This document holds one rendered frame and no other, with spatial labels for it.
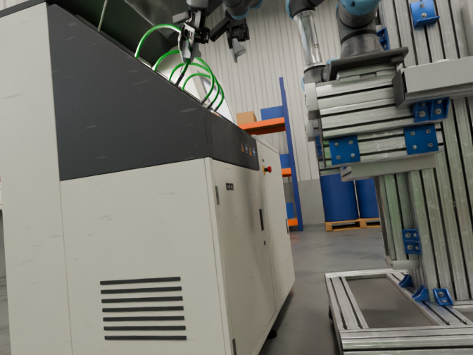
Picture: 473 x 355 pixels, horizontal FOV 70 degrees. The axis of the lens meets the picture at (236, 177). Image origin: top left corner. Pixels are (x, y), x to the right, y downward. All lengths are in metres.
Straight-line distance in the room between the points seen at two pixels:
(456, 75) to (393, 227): 0.58
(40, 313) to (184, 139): 0.82
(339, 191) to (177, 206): 5.11
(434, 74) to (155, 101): 0.82
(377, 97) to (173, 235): 0.77
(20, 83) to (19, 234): 0.57
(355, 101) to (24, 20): 1.26
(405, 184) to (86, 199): 1.15
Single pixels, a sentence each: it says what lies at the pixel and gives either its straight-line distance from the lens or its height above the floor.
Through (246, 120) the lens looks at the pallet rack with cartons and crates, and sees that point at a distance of 6.95.
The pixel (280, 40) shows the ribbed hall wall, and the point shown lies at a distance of 8.74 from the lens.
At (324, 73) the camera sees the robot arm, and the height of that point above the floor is 1.21.
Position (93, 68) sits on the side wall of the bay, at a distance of 1.35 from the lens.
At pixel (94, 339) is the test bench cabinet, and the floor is 0.24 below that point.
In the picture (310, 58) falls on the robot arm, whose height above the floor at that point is 1.31.
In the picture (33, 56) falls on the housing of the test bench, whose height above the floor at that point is 1.27.
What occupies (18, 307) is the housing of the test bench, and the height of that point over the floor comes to 0.35.
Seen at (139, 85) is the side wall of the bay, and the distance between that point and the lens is 1.22.
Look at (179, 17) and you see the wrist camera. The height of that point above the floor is 1.35.
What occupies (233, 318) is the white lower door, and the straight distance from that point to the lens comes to 1.14.
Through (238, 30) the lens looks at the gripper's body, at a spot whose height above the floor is 1.34.
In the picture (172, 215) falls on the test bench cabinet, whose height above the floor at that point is 0.62.
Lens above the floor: 0.63
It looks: 5 degrees up
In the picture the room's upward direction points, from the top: 7 degrees counter-clockwise
